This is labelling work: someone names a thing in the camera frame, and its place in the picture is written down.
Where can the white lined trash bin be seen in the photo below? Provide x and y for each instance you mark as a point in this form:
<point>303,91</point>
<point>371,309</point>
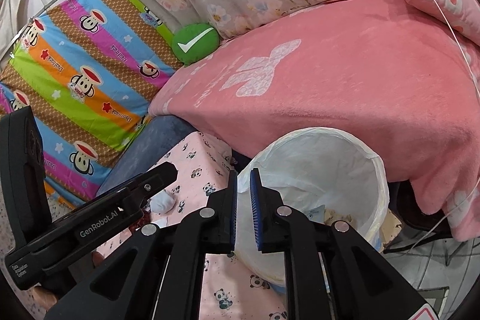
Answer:
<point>311,168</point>

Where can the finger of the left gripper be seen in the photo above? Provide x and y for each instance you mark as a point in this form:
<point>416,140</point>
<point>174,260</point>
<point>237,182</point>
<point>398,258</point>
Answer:
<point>150,181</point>

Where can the colourful monkey striped quilt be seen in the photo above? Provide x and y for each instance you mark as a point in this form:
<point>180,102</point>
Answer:
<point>89,70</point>

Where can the green checkmark cushion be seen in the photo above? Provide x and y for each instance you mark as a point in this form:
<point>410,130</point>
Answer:
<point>195,42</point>

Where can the blue grey cushion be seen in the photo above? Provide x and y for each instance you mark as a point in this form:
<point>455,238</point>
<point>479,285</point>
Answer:
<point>157,138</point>

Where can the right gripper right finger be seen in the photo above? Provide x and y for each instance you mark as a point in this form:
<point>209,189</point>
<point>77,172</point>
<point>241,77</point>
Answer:
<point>332,272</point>

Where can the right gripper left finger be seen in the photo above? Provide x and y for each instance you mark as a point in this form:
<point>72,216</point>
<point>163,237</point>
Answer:
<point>157,273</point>

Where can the pink fleece blanket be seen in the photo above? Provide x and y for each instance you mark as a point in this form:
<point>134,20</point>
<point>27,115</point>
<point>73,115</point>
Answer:
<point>382,70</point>

